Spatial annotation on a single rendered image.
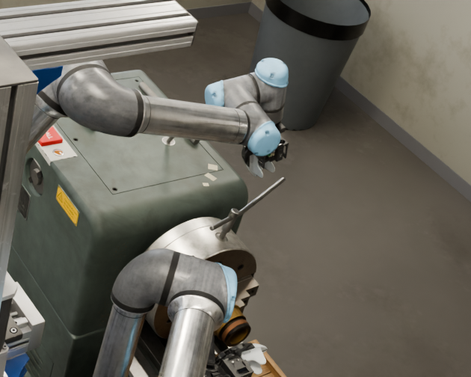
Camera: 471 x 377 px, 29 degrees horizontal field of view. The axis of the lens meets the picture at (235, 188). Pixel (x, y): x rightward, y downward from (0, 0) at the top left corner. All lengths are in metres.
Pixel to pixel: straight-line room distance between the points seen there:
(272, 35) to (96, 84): 3.13
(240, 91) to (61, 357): 0.92
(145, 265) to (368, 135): 3.56
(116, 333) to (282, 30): 3.02
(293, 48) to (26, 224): 2.55
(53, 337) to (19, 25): 1.39
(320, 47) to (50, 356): 2.66
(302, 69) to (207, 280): 3.06
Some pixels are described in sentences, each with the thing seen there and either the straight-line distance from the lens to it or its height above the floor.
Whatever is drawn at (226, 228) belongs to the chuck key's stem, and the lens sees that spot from 2.21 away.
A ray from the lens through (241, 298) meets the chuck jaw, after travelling 2.30.
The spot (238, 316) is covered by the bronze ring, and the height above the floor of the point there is 1.12.
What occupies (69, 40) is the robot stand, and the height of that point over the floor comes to 2.03.
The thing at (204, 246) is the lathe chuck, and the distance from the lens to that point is 2.20.
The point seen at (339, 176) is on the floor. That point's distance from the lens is 4.85.
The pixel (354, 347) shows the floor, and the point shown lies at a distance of 3.95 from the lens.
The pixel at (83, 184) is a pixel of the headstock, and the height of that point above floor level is 1.26.
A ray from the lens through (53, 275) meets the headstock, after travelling 2.42.
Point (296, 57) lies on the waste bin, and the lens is 4.78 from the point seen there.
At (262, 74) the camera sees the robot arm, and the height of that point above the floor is 1.67.
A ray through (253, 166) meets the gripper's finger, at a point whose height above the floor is 1.37.
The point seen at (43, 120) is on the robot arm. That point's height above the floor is 1.59.
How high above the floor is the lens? 2.66
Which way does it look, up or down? 36 degrees down
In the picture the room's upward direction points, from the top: 20 degrees clockwise
